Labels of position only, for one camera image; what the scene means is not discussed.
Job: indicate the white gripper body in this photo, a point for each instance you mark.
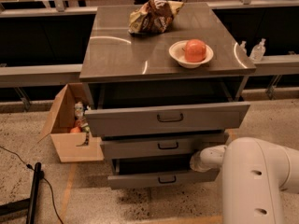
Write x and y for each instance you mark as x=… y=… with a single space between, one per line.
x=206 y=160

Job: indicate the grey bottom drawer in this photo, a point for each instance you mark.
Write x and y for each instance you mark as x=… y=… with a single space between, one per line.
x=156 y=172

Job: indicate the grey drawer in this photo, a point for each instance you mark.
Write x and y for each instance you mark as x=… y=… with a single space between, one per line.
x=161 y=145
x=166 y=119
x=156 y=172

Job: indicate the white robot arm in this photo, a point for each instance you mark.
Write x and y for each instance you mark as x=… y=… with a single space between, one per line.
x=254 y=173

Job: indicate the grey middle drawer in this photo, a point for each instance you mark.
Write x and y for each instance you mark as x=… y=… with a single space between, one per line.
x=161 y=145

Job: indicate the grey top drawer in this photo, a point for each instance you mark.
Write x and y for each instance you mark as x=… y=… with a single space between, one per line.
x=166 y=119

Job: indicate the grey drawer cabinet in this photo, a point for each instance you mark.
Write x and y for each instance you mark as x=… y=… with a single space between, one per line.
x=113 y=55

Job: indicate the red apple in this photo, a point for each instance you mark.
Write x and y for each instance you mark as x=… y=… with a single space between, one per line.
x=195 y=51

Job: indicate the white bowl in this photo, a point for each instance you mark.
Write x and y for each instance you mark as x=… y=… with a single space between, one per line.
x=177 y=52

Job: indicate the clear sanitizer bottle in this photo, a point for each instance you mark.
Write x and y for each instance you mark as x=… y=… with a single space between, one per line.
x=258 y=51

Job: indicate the orange fruit in box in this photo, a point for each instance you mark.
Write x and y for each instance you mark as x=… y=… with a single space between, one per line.
x=75 y=130

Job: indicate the small bottle in box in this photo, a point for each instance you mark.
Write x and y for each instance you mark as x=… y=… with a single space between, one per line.
x=79 y=110

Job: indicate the cardboard box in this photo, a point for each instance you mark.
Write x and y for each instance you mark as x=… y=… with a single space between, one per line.
x=70 y=147

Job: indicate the brown chip bag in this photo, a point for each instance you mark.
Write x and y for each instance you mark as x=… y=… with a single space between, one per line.
x=154 y=16

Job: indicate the black stand leg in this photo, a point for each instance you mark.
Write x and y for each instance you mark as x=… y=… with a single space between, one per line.
x=29 y=204

